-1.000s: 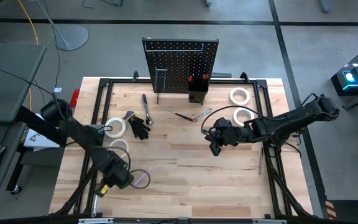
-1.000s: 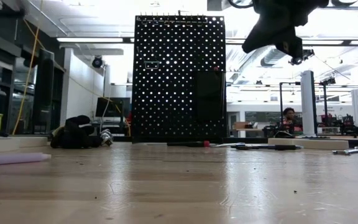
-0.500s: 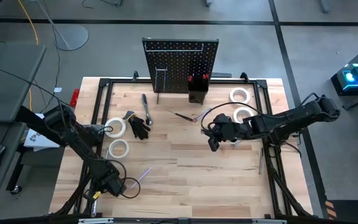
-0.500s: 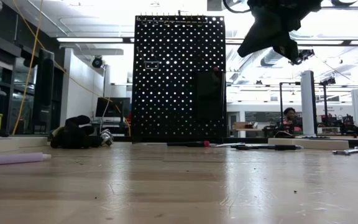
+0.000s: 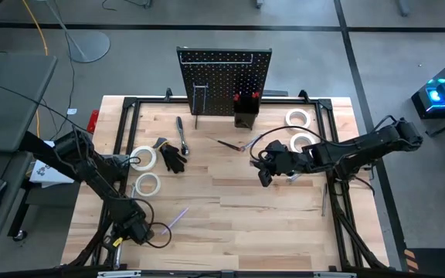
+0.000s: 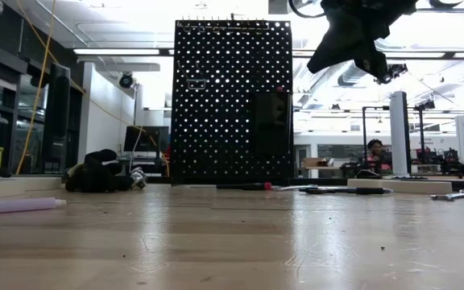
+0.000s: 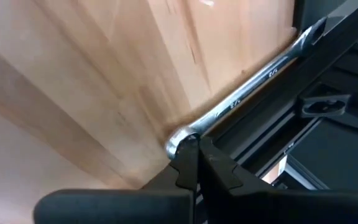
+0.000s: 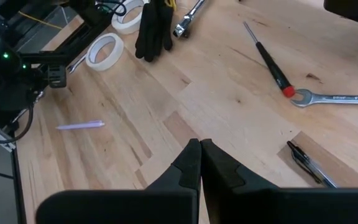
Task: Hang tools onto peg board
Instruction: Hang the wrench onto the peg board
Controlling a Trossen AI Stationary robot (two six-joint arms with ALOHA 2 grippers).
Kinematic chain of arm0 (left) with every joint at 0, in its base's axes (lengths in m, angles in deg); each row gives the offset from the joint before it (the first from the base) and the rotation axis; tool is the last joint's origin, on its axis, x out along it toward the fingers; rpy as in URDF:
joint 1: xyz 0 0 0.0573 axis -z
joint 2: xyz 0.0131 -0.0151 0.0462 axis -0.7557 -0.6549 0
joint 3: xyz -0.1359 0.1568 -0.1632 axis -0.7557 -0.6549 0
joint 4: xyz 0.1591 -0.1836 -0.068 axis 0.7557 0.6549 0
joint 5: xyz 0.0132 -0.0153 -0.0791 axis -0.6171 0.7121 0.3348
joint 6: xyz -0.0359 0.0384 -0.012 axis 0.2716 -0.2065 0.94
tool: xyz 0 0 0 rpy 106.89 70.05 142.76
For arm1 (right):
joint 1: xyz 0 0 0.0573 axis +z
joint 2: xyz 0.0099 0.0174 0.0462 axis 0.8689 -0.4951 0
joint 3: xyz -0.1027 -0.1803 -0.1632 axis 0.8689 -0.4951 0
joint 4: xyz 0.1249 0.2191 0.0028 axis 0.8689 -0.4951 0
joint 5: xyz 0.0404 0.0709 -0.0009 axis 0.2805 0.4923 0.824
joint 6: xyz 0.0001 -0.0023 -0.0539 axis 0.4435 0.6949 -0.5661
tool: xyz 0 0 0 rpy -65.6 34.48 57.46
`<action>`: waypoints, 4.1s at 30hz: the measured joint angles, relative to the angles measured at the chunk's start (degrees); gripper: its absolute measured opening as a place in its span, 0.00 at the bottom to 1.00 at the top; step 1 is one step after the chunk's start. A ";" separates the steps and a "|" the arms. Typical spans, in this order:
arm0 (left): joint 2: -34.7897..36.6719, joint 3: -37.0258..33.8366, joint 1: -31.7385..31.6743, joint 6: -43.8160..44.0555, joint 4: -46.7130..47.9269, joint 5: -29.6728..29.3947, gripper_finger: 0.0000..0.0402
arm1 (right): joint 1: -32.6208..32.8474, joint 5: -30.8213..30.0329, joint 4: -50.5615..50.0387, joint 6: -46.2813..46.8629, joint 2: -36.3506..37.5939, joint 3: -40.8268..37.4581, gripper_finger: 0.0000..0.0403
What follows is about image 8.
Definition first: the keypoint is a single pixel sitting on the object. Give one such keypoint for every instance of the black work glove yellow cuff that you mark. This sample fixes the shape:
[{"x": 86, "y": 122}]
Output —
[{"x": 154, "y": 31}]

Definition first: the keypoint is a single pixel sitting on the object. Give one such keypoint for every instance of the chrome combination wrench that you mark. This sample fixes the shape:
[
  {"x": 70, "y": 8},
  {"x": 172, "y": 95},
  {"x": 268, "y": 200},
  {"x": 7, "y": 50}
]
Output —
[
  {"x": 76, "y": 63},
  {"x": 337, "y": 99}
]

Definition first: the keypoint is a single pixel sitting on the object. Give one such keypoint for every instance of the white masking tape roll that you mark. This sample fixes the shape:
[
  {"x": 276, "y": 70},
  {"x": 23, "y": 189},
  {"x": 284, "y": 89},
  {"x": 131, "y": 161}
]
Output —
[
  {"x": 126, "y": 30},
  {"x": 106, "y": 67}
]

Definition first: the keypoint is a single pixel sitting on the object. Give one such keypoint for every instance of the chrome ratchet wrench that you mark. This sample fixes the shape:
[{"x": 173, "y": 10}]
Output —
[{"x": 186, "y": 23}]

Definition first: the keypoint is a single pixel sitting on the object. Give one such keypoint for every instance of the black screwdriver red cap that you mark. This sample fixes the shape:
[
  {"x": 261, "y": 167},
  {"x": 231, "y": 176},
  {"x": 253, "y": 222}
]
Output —
[{"x": 275, "y": 71}]

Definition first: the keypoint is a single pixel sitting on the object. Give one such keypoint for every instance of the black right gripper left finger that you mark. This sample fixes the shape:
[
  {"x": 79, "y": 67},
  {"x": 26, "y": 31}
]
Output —
[{"x": 135, "y": 208}]

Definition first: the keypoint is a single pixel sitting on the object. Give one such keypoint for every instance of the black clear ballpoint pen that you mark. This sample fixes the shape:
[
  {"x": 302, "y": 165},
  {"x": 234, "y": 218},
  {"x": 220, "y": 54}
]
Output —
[{"x": 303, "y": 158}]

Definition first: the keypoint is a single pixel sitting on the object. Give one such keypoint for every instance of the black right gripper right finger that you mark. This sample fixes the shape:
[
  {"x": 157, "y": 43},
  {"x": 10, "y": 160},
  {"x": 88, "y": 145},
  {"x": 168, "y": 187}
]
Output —
[{"x": 275, "y": 208}]

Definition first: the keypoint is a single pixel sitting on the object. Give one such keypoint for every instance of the lavender plastic pen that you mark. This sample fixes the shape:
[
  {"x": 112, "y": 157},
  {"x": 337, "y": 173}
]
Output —
[{"x": 82, "y": 125}]

